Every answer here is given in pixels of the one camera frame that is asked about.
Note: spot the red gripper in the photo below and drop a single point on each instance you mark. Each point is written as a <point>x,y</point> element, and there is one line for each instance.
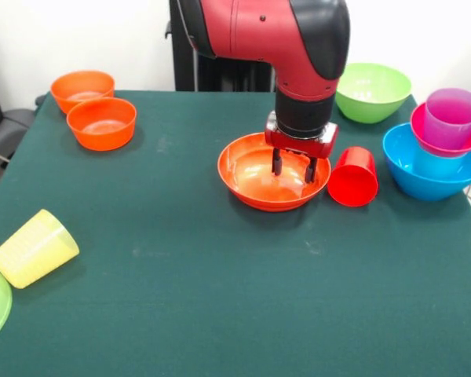
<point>298,145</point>

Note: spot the large orange bowl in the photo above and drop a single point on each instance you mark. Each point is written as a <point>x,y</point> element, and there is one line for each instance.
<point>259,188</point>

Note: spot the red cup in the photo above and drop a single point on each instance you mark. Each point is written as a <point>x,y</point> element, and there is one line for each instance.
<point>353,184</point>

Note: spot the pink bowl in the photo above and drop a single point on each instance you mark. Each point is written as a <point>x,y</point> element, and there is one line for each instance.
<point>418,133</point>

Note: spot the blue bowl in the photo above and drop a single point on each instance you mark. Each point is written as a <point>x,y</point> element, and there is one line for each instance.
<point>428,188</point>

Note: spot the blue cup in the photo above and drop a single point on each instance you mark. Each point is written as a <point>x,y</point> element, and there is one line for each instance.
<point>435,165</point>

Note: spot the purple cup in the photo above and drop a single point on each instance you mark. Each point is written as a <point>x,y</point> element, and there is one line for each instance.
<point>451,125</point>

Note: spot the small orange bowl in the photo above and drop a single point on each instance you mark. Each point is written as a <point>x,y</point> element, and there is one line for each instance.
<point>102,137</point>
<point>63,98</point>

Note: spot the yellow cup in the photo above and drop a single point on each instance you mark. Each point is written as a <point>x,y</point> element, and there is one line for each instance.
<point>35,251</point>

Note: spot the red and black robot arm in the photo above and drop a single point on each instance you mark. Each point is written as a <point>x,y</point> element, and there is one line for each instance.
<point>259,31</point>

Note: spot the dark green table cloth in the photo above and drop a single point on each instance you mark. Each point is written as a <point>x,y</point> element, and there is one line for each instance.
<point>235,294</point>

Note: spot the gray chair base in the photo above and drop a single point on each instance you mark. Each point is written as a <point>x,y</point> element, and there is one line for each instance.
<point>8,129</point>

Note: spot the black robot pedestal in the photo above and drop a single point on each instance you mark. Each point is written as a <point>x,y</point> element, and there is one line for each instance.
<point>184,70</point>

